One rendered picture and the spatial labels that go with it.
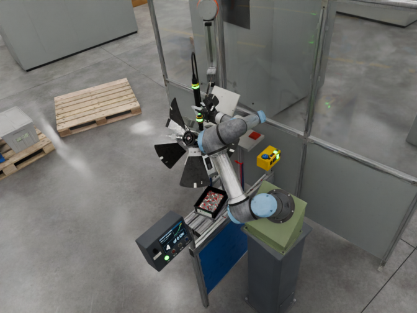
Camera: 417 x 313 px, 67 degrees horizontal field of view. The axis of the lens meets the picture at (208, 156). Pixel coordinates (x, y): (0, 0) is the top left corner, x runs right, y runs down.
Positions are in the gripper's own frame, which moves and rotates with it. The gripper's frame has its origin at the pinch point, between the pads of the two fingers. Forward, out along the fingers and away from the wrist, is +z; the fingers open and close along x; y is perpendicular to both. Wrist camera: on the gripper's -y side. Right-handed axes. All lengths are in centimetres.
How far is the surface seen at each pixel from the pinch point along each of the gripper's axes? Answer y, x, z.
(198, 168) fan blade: 46.4, -11.2, -6.7
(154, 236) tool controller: 25, -76, -40
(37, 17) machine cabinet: 67, 108, 534
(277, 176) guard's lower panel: 111, 70, -24
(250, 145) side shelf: 65, 49, -8
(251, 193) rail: 64, 6, -41
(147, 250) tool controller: 26, -83, -43
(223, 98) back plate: 20.0, 38.8, 10.9
